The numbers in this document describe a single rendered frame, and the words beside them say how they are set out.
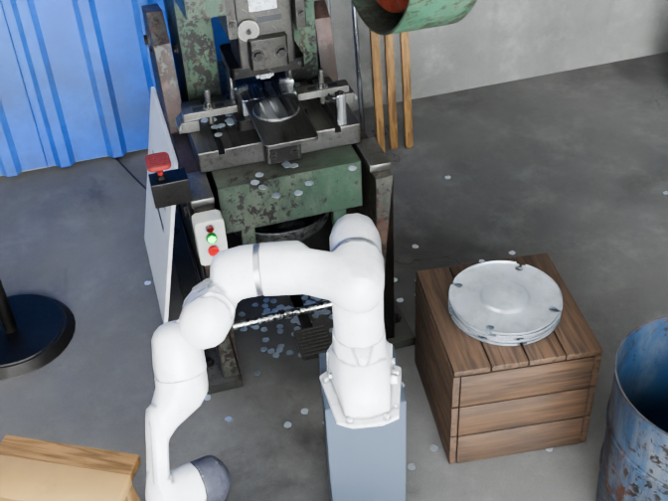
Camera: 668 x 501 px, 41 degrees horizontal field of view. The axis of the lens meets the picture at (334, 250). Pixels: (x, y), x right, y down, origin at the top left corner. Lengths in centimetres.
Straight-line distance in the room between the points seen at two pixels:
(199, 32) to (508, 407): 131
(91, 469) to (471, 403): 93
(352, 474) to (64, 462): 66
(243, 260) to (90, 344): 122
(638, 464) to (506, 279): 62
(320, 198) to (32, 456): 97
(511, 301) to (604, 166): 141
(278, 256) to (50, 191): 203
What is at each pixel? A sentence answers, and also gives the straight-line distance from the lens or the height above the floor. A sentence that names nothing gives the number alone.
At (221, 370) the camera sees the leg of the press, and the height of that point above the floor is 3.
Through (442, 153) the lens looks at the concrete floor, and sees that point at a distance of 368.
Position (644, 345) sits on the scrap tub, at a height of 41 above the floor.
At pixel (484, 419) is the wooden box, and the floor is 16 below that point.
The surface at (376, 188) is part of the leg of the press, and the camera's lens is 241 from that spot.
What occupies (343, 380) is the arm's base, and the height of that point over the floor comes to 53.
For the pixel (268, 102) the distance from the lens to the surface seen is 244.
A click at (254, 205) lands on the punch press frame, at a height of 57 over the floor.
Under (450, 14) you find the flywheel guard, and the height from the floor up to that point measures 104.
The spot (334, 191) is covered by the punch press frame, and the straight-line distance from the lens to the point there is 245.
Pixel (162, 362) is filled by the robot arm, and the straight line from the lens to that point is 191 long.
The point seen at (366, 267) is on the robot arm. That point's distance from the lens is 176.
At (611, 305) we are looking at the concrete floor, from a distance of 301.
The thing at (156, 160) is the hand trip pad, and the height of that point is 76.
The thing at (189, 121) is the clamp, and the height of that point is 73.
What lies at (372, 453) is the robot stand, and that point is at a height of 29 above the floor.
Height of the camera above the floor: 193
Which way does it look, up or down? 38 degrees down
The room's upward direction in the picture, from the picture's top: 3 degrees counter-clockwise
